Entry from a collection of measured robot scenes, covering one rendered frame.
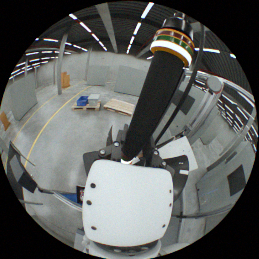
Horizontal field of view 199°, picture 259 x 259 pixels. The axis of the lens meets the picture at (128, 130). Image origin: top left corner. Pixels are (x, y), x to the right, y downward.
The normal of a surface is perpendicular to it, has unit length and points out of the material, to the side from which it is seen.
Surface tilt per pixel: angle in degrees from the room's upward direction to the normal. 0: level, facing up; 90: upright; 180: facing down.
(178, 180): 38
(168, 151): 50
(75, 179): 0
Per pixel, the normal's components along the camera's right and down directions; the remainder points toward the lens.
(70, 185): 0.25, -0.70
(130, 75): 0.08, 0.70
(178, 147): -0.58, -0.64
